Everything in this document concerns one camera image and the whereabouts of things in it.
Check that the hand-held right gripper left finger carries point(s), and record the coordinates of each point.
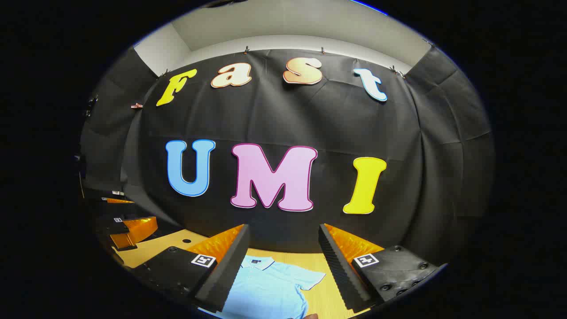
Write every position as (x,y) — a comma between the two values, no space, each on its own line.
(226,274)

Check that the light blue T-shirt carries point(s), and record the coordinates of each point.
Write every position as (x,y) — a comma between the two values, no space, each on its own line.
(270,292)

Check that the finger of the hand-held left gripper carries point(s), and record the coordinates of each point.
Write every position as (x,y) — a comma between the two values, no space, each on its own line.
(137,230)
(118,200)

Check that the black backdrop cloth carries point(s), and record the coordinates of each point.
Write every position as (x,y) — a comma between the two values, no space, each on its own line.
(266,115)

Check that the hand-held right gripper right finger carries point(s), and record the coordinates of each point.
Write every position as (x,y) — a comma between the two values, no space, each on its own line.
(341,274)

